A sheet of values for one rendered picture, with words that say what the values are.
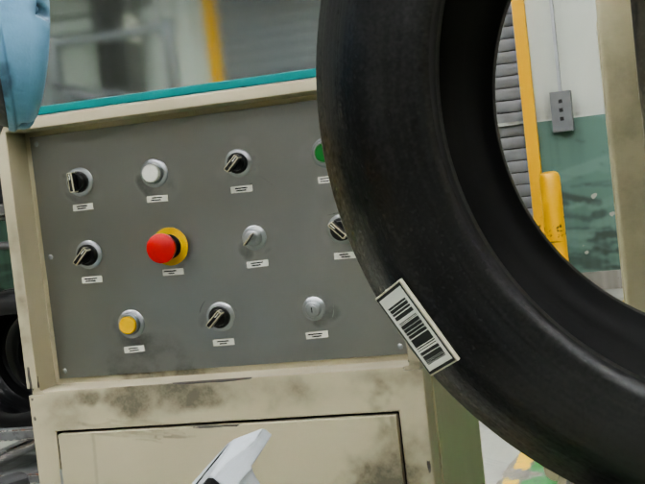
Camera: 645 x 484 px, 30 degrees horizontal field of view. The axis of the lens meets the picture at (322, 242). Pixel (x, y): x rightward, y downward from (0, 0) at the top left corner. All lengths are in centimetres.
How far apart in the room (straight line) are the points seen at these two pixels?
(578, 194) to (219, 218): 843
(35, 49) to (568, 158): 926
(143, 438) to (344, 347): 29
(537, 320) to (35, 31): 35
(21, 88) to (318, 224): 84
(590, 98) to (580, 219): 97
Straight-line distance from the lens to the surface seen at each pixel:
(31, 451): 493
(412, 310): 74
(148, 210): 164
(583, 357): 71
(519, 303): 71
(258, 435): 68
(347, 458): 155
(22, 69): 77
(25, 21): 76
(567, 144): 994
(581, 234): 996
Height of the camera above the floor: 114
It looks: 3 degrees down
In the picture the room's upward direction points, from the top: 6 degrees counter-clockwise
